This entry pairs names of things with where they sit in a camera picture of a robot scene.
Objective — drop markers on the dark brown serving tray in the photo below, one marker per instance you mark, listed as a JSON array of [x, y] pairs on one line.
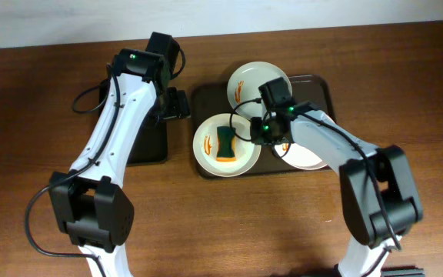
[[211, 99]]

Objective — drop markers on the cream white plate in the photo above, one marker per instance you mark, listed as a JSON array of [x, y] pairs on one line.
[[205, 146]]

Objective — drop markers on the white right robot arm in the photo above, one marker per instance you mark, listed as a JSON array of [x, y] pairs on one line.
[[379, 197]]

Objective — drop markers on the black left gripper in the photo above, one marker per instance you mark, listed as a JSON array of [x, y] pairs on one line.
[[179, 105]]

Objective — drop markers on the black rectangular water tray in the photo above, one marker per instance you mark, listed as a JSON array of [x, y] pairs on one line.
[[151, 143]]

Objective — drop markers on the pinkish white plate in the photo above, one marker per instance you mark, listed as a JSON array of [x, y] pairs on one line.
[[298, 156]]

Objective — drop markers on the green and orange sponge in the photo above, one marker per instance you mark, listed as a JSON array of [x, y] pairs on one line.
[[226, 152]]

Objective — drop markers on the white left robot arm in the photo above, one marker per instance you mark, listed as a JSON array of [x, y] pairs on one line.
[[89, 203]]

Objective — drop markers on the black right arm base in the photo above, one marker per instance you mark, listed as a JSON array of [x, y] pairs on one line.
[[388, 272]]

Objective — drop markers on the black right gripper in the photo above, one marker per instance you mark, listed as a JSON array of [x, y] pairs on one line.
[[258, 131]]

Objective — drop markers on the pale green plate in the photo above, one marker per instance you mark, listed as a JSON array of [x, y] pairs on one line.
[[244, 82]]

